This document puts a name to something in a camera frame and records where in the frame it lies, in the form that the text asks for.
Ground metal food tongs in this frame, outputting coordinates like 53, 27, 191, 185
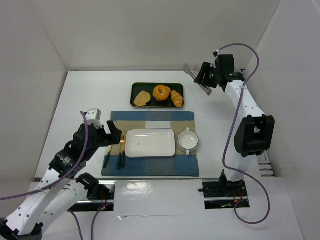
183, 63, 212, 96

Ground orange bagel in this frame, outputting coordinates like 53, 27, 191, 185
152, 85, 171, 102

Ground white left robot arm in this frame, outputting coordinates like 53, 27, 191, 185
0, 120, 122, 240

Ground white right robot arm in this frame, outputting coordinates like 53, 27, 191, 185
194, 54, 275, 192

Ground white rectangular plate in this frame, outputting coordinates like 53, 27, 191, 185
125, 128, 176, 158

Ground blue beige checked placemat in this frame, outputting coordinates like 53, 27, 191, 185
101, 110, 200, 177

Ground flat toast slice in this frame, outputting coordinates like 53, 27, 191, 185
133, 90, 151, 107

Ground croissant roll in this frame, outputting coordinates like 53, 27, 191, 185
170, 90, 184, 108

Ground gold fork green handle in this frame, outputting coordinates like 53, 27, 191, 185
117, 133, 125, 170

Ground gold spoon green handle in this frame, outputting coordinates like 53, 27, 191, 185
102, 145, 113, 169

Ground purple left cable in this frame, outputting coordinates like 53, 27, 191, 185
0, 110, 113, 240

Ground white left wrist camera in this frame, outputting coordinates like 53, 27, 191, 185
85, 108, 102, 129

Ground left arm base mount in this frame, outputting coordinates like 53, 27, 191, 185
69, 180, 116, 212

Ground white two-handled bowl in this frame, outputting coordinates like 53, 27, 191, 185
177, 127, 199, 156

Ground aluminium frame rail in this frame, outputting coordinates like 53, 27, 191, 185
234, 69, 276, 178

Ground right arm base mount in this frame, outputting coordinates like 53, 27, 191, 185
197, 181, 250, 210

